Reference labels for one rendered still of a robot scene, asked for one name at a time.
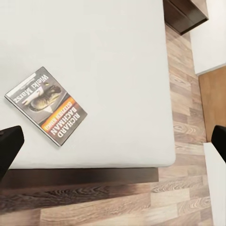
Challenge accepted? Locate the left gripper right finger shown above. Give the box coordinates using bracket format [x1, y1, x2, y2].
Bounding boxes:
[211, 125, 226, 162]

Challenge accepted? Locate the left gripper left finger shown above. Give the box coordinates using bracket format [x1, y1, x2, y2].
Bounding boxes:
[0, 125, 24, 181]

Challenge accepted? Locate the hardback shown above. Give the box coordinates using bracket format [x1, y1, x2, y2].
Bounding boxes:
[5, 67, 88, 146]

